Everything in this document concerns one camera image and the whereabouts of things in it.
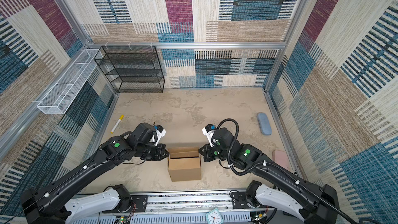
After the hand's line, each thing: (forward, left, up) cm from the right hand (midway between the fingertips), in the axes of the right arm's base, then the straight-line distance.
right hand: (200, 154), depth 71 cm
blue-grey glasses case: (+24, -41, -16) cm, 50 cm away
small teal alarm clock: (-22, -5, -15) cm, 27 cm away
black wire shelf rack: (+61, +46, +1) cm, 76 cm away
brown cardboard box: (-4, +7, -1) cm, 8 cm away
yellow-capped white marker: (+33, +52, -16) cm, 64 cm away
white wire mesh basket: (+20, +63, +18) cm, 68 cm away
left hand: (0, +13, +2) cm, 13 cm away
